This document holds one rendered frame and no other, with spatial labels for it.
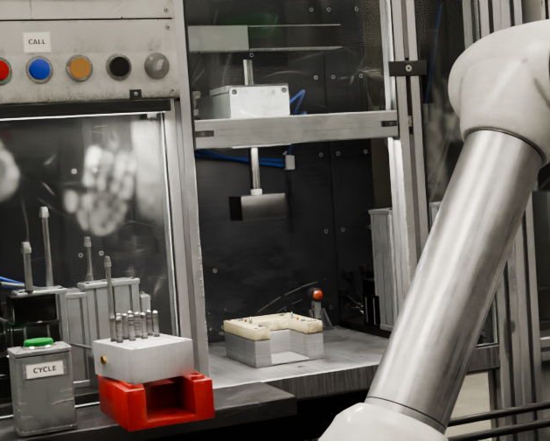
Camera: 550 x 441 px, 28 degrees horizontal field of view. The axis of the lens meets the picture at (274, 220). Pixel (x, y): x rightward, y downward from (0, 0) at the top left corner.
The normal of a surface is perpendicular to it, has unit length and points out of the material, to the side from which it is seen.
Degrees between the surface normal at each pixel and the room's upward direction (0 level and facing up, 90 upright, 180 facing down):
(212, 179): 90
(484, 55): 65
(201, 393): 90
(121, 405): 90
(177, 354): 90
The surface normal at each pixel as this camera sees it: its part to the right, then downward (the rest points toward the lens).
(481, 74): -0.80, -0.39
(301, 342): -0.92, 0.08
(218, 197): 0.39, 0.02
